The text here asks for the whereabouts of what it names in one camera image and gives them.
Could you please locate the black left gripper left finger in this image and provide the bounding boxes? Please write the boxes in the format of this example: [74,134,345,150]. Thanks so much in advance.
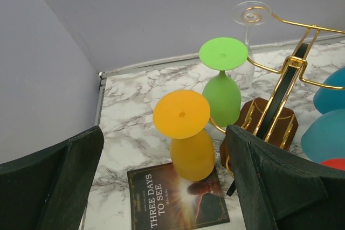
[1,126,104,229]

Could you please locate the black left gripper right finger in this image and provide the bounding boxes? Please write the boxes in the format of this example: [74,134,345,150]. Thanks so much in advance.
[226,125,344,229]

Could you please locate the red plastic goblet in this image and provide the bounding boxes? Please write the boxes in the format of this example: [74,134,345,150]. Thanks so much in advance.
[321,158,345,171]

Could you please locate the blue plastic goblet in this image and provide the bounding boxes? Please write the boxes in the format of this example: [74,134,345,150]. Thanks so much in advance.
[313,67,344,114]
[301,109,344,163]

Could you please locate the yellow plastic goblet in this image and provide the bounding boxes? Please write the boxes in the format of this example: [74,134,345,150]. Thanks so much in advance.
[153,90,215,181]

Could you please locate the green plastic goblet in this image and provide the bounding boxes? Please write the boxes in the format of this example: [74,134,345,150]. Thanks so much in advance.
[199,37,248,127]

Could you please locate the clear wine glass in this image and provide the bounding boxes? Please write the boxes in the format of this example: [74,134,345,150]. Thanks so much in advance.
[231,1,272,90]

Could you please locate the dark book three days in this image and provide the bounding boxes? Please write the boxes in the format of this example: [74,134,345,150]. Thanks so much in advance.
[127,163,230,229]

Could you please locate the gold wire wine glass rack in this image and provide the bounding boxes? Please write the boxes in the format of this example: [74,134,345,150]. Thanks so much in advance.
[207,11,345,197]

